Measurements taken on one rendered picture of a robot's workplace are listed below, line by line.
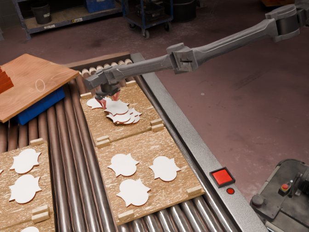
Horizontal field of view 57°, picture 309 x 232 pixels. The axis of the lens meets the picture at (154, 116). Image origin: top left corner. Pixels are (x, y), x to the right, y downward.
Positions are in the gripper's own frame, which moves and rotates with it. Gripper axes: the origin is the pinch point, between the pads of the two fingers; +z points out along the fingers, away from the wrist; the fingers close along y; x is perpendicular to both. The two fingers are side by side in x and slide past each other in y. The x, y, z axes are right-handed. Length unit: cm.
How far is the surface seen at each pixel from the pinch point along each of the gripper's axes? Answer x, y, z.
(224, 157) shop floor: -32, 84, 98
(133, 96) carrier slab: -1.7, 16.2, 4.3
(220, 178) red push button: -68, -6, 4
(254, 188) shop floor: -66, 69, 97
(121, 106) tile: -6.6, 2.1, 0.2
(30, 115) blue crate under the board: 31.5, -28.4, 3.4
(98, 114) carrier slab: 3.0, -6.2, 4.3
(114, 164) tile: -29.0, -26.3, 2.8
